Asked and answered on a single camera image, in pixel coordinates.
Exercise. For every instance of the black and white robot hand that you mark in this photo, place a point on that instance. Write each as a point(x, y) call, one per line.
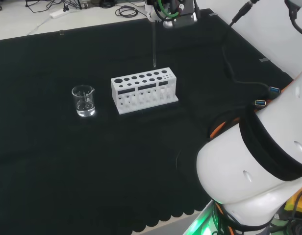
point(183, 17)

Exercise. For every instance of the clear glass rod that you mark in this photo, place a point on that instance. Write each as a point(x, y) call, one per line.
point(154, 44)

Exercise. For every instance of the white test tube rack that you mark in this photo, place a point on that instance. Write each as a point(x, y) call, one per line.
point(131, 84)

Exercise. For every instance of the clear tape strip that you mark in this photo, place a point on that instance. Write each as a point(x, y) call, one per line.
point(213, 14)
point(61, 32)
point(264, 60)

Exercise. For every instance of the blue USB plug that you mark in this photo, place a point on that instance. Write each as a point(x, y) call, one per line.
point(260, 102)
point(274, 90)

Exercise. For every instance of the white power strip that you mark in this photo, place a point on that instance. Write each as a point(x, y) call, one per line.
point(59, 13)

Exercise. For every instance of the clear glass beaker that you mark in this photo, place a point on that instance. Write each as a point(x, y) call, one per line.
point(83, 102)

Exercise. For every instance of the black bench cloth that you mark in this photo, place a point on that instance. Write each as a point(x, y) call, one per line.
point(67, 159)

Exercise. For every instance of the grey metal base plate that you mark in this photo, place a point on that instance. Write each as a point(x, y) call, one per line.
point(197, 222)

